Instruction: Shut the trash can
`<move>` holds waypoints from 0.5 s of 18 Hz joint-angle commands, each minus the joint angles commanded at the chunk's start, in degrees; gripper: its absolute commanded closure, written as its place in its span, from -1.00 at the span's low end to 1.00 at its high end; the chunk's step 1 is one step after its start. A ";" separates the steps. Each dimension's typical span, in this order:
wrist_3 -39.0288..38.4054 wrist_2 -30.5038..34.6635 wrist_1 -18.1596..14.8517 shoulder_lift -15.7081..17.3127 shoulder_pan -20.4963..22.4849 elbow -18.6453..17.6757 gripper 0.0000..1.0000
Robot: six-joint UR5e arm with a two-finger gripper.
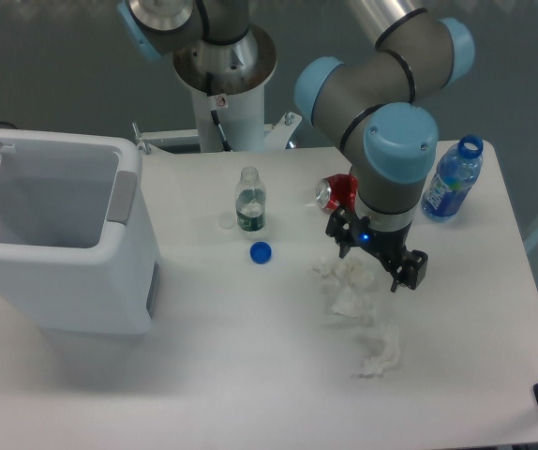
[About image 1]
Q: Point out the blue bottle cap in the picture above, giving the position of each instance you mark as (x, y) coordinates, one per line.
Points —
(260, 252)

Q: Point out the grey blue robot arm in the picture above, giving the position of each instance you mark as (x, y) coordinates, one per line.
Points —
(367, 112)

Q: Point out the white pedestal base frame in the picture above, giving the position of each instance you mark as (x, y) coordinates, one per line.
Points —
(188, 141)

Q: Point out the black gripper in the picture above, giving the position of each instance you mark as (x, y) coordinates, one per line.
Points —
(407, 268)

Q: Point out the blue plastic drink bottle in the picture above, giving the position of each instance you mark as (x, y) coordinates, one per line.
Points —
(455, 175)

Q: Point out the clear green-label water bottle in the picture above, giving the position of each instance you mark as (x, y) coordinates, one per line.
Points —
(250, 201)

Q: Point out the crushed red soda can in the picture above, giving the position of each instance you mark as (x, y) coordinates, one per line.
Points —
(336, 190)

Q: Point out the crumpled white tissue lower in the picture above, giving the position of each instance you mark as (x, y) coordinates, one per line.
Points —
(382, 345)

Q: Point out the crumpled white tissue upper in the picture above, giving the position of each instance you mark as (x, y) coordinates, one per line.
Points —
(351, 272)

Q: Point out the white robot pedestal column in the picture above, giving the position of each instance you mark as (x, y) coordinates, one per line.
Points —
(226, 84)

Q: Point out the white trash can body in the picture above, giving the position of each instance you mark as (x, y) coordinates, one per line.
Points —
(77, 247)

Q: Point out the crumpled white tissue middle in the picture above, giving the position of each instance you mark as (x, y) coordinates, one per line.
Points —
(354, 304)

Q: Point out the crumpled white tissue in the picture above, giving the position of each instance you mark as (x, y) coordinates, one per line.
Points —
(351, 272)
(382, 345)
(354, 304)

